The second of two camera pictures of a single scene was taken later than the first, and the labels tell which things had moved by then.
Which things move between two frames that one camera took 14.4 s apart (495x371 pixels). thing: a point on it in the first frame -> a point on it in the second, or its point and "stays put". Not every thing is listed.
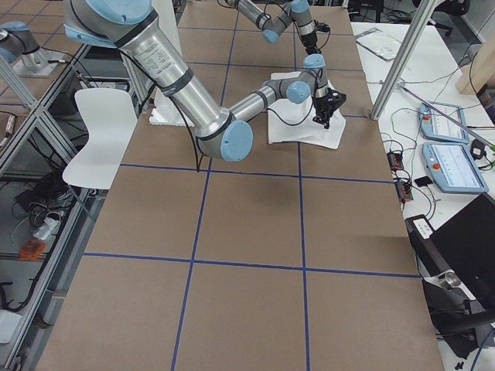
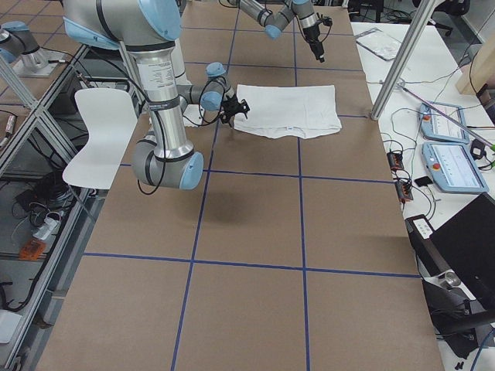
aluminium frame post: (424, 14) stays put
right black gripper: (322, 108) -> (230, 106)
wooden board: (479, 70) stays put
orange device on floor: (31, 250) stays put
